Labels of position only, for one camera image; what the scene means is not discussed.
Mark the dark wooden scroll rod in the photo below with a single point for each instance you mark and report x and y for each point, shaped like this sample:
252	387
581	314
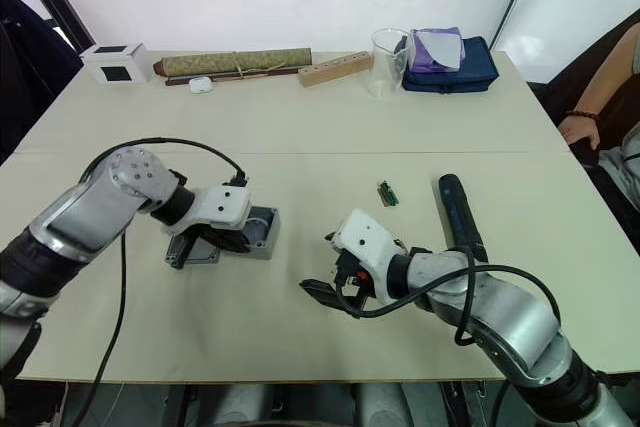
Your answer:
225	78

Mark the grey rounded robot leg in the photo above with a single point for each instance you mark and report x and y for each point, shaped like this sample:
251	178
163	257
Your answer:
245	407
385	407

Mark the seated bystander body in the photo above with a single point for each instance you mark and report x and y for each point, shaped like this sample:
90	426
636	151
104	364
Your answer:
622	167

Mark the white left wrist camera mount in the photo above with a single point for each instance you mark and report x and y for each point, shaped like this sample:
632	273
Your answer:
225	204

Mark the purple tissue pack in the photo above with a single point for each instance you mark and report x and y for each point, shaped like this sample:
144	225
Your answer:
435	49

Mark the black bystander chair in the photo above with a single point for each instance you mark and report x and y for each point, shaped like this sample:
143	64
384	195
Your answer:
565	92

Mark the dark blue electric screwdriver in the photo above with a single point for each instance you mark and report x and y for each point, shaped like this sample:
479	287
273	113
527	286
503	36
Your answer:
462	217

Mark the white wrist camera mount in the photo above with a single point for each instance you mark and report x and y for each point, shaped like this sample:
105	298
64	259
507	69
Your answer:
367	242
225	204

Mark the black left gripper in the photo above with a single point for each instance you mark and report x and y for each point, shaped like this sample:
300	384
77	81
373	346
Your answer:
220	234

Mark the grey metal box lid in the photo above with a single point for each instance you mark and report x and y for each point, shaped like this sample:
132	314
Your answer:
197	257

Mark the wooden block with holes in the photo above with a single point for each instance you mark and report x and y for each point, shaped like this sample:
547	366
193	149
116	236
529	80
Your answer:
335	69

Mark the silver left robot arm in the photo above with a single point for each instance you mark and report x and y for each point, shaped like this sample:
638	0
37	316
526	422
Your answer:
85	217

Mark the navy blue zip pouch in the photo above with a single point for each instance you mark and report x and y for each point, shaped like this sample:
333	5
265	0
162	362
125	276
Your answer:
475	72

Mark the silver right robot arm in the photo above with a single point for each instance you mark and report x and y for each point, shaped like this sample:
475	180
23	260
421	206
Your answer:
520	317

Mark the grey metal junction box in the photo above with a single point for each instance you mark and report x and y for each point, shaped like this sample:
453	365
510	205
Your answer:
262	234

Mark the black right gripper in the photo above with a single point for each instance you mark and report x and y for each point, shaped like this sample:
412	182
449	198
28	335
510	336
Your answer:
352	277

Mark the white cube with black squares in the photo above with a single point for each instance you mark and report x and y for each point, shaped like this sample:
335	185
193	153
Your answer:
116	64

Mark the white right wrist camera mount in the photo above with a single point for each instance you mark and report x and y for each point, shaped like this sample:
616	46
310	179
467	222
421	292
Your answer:
367	242

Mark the bystander bare forearm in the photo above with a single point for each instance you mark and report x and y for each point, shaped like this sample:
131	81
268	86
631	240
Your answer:
607	77

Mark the clear glass beaker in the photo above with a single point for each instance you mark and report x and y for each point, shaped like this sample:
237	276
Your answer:
390	67

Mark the black jacket on chair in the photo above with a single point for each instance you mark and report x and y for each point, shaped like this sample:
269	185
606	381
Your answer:
30	77

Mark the bystander bare hand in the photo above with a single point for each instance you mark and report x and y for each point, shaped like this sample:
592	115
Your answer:
580	131

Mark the white earbud case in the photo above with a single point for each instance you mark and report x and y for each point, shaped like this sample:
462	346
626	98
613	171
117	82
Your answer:
199	84

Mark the rolled olive fabric scroll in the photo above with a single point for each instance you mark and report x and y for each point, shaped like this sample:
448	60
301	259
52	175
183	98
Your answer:
235	61

